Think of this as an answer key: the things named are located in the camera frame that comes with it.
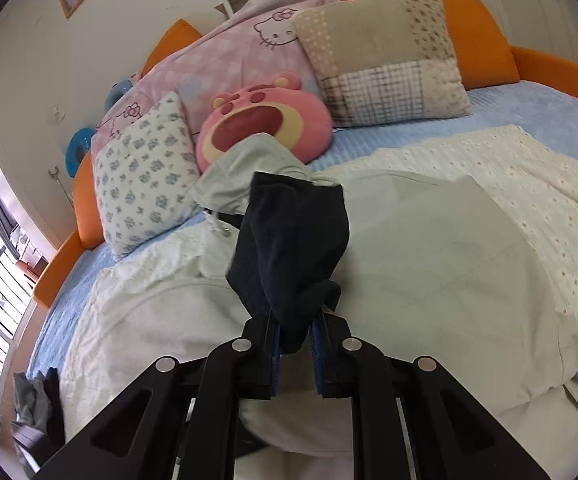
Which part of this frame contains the blue round wall ornament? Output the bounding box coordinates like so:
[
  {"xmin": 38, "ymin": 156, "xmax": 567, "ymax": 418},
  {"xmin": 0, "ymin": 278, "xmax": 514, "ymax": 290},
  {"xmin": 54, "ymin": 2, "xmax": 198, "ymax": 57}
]
[
  {"xmin": 104, "ymin": 79, "xmax": 137, "ymax": 112},
  {"xmin": 64, "ymin": 127, "xmax": 97, "ymax": 179}
]

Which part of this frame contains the pale green hooded sweatshirt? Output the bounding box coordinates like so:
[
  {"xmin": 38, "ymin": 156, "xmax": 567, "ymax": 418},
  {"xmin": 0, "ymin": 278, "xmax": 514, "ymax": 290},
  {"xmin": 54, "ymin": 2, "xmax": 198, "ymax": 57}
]
[{"xmin": 134, "ymin": 135, "xmax": 578, "ymax": 460}]

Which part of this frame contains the white blue floral pillow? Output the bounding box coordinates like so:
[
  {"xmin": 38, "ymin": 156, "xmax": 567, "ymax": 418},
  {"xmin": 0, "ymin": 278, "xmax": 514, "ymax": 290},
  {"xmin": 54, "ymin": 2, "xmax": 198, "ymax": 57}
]
[{"xmin": 93, "ymin": 91, "xmax": 203, "ymax": 261}]

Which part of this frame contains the pink bear plush pillow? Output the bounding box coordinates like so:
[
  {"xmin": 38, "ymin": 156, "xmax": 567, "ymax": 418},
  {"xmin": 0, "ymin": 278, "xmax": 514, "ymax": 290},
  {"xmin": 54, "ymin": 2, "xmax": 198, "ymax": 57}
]
[{"xmin": 195, "ymin": 72, "xmax": 334, "ymax": 173}]

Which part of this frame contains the cream daisy eyelet blanket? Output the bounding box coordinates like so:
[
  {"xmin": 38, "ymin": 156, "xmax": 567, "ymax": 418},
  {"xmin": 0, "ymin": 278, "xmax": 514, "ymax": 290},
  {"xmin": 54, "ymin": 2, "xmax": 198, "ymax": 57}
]
[{"xmin": 62, "ymin": 125, "xmax": 578, "ymax": 480}]

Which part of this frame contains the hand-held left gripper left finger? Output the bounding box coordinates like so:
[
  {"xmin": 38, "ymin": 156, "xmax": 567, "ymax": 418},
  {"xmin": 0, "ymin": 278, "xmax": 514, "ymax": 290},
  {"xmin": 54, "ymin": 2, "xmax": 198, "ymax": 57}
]
[{"xmin": 34, "ymin": 316, "xmax": 284, "ymax": 480}]

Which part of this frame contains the grey clothes pile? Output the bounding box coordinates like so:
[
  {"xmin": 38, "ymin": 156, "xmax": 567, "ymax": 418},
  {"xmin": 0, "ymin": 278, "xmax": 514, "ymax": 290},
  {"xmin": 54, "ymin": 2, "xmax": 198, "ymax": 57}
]
[{"xmin": 13, "ymin": 367, "xmax": 66, "ymax": 450}]

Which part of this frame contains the pink cat print quilt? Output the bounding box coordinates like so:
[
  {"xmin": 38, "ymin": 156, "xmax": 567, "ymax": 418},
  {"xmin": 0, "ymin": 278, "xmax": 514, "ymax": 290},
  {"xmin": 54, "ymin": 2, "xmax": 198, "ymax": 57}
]
[{"xmin": 92, "ymin": 0, "xmax": 342, "ymax": 161}]

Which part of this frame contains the beige patchwork pillow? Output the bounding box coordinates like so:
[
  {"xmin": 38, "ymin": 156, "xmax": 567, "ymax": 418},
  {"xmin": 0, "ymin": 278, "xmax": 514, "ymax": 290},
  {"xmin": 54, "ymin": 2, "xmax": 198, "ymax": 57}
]
[{"xmin": 291, "ymin": 0, "xmax": 472, "ymax": 129}]

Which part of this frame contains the white bedside shelf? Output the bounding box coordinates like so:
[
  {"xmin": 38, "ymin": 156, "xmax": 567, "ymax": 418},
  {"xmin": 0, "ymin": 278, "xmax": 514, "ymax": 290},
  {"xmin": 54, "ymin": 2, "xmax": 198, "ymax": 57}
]
[{"xmin": 214, "ymin": 0, "xmax": 261, "ymax": 21}]

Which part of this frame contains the orange bed frame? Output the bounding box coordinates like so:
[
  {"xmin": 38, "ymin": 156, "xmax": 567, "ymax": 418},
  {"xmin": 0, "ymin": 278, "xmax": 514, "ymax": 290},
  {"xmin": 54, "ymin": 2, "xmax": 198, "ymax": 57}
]
[{"xmin": 33, "ymin": 0, "xmax": 578, "ymax": 311}]

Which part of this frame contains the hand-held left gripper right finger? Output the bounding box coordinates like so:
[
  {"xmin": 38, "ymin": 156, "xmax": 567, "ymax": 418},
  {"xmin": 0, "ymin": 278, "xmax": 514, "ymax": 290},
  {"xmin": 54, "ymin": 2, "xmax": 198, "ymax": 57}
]
[{"xmin": 309, "ymin": 310, "xmax": 552, "ymax": 480}]

